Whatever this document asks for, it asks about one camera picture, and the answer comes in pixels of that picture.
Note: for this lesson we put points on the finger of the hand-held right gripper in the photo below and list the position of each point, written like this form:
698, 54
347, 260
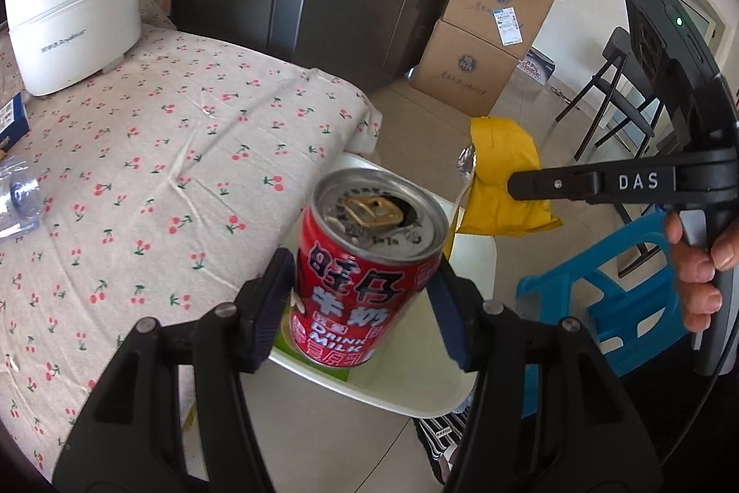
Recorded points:
554, 184

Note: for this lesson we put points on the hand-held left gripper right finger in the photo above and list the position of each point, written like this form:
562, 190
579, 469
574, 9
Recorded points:
451, 317

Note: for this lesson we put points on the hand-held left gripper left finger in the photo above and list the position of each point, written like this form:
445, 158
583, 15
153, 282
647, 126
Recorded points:
268, 311

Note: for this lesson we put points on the yellow foil snack bag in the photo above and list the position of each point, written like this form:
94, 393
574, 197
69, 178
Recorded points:
502, 152

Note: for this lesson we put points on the white plastic bin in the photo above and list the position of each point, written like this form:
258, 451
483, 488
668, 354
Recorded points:
404, 383

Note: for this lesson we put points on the red milk drink can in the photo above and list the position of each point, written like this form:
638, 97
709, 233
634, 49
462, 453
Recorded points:
361, 285

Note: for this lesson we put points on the clear plastic bottle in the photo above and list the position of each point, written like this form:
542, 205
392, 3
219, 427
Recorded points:
20, 198

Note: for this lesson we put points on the person's right hand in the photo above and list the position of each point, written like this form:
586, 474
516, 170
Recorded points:
698, 291

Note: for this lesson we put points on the white framed window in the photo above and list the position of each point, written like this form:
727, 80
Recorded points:
695, 5

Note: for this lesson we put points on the black chair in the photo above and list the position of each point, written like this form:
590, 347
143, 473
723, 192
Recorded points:
615, 88

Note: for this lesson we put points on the small white purple box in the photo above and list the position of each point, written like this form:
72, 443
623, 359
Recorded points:
537, 65

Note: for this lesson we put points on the blue plastic stool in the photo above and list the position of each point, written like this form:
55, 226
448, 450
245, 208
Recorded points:
612, 296

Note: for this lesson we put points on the cardboard box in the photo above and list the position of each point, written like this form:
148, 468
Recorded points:
491, 2
462, 71

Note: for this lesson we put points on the cherry print tablecloth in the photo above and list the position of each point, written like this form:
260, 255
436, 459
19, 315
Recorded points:
161, 169

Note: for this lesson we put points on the blue printed box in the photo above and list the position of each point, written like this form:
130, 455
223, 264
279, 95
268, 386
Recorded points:
11, 120

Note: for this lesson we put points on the white electric cooking pot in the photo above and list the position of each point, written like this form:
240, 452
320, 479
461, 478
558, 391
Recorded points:
75, 13

